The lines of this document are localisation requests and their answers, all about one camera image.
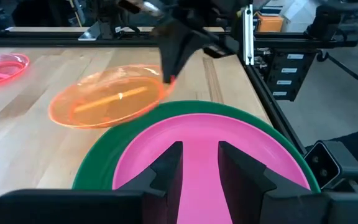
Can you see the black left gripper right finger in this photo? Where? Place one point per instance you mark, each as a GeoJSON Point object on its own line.
{"type": "Point", "coordinates": [291, 208]}

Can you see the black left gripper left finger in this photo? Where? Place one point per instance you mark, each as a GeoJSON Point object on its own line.
{"type": "Point", "coordinates": [73, 208]}

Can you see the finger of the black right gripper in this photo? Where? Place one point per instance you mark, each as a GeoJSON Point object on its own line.
{"type": "Point", "coordinates": [194, 43]}
{"type": "Point", "coordinates": [169, 46]}

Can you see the large dark green plastic plate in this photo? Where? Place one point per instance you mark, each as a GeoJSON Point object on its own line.
{"type": "Point", "coordinates": [104, 155]}

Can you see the translucent orange plastic plate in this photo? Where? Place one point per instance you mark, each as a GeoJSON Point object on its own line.
{"type": "Point", "coordinates": [104, 102]}

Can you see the pink opaque plastic plate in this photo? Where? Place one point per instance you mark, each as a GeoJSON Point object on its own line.
{"type": "Point", "coordinates": [200, 133]}

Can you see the translucent red plastic plate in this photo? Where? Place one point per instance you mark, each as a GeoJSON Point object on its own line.
{"type": "Point", "coordinates": [2, 70]}

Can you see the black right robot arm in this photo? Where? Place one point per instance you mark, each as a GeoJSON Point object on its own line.
{"type": "Point", "coordinates": [110, 21]}

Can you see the orange box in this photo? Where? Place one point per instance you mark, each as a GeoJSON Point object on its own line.
{"type": "Point", "coordinates": [269, 24]}

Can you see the white cardboard box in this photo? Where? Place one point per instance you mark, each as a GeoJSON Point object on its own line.
{"type": "Point", "coordinates": [297, 11]}

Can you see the black box with white labels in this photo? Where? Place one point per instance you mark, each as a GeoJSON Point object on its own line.
{"type": "Point", "coordinates": [300, 77]}

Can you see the black wheeled cart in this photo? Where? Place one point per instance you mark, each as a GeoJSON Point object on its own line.
{"type": "Point", "coordinates": [325, 21]}

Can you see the silver aluminium post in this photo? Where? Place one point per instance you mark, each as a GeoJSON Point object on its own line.
{"type": "Point", "coordinates": [248, 31]}

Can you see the black exterior camera box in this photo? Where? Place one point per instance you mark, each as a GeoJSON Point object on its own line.
{"type": "Point", "coordinates": [322, 165]}

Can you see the silver metal bracket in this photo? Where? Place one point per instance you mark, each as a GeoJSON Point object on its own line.
{"type": "Point", "coordinates": [89, 35]}

